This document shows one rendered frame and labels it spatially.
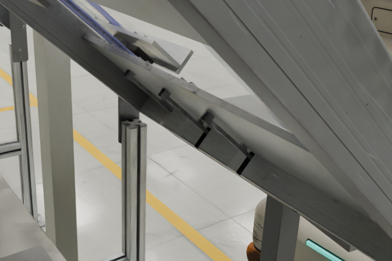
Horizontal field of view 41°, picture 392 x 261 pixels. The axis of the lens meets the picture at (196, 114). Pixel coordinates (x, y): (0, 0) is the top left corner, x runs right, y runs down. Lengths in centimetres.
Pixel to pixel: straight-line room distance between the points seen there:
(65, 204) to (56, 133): 19
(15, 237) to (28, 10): 35
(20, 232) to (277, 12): 64
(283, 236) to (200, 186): 99
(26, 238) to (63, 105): 51
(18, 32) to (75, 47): 75
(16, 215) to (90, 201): 123
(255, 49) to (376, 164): 13
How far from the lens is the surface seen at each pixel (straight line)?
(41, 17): 91
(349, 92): 27
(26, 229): 81
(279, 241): 122
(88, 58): 96
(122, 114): 110
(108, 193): 211
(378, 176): 33
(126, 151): 112
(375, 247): 69
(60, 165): 130
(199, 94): 66
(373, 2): 127
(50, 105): 123
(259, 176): 79
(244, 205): 206
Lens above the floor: 106
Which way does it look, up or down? 22 degrees down
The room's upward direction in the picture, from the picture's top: 3 degrees clockwise
